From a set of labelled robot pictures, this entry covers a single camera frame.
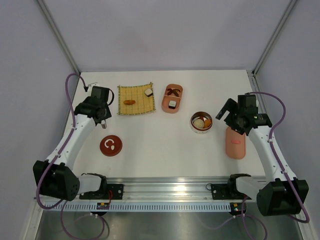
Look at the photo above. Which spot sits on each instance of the yellow bamboo mat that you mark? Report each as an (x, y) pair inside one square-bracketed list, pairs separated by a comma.
[(143, 104)]

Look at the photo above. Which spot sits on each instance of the white slotted cable duct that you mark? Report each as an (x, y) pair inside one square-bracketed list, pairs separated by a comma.
[(90, 206)]

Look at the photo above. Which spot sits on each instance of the curved red sausage piece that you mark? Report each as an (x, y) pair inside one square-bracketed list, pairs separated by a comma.
[(172, 91)]

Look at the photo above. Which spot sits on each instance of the white black sushi cube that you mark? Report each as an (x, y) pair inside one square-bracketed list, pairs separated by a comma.
[(172, 104)]

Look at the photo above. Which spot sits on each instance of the orange carrot piece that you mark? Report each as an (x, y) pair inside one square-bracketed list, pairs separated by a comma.
[(129, 102)]

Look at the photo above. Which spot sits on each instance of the aluminium frame post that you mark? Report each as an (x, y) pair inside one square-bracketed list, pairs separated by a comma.
[(44, 9), (275, 34)]

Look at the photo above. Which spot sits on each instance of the dark red sausage piece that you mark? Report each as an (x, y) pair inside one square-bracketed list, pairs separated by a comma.
[(176, 93)]

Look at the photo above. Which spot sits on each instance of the round metal bowl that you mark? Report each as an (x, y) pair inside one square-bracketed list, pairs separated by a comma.
[(202, 115)]

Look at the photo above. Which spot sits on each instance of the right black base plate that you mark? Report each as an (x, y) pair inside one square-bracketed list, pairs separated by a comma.
[(220, 192)]

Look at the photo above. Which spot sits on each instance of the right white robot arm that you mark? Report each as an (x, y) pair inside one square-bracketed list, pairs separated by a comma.
[(283, 193)]

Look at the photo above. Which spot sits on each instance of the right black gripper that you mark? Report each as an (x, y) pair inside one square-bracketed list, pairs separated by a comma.
[(232, 106)]

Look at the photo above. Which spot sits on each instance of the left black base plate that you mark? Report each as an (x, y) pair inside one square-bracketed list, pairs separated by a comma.
[(105, 192)]

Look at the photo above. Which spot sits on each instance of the white brown sushi cube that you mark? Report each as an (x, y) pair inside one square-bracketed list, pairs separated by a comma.
[(148, 92)]

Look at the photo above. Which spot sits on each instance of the pink lunch box lid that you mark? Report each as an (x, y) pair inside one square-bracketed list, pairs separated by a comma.
[(235, 144)]

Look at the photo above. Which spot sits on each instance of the right aluminium frame post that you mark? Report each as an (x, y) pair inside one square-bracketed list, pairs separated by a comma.
[(275, 34)]

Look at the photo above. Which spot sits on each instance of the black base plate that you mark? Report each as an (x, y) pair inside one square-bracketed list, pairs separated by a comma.
[(105, 192), (220, 192)]

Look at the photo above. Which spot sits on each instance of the left aluminium frame post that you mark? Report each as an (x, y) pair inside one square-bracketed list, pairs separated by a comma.
[(44, 9)]

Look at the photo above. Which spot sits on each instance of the pink oval lunch box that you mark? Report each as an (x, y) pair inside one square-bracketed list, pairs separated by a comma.
[(172, 92)]

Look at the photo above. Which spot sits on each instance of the red round bowl lid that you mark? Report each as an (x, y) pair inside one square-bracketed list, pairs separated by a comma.
[(111, 145)]

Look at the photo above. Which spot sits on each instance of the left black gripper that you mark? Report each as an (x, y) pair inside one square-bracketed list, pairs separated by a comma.
[(109, 115)]

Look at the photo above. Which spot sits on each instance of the round white rice ball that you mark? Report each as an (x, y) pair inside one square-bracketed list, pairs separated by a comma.
[(199, 123)]

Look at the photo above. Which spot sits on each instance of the orange fried food piece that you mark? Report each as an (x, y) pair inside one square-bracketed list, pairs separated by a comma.
[(207, 123)]

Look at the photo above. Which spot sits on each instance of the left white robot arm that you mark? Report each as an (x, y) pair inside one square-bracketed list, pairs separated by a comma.
[(54, 176)]

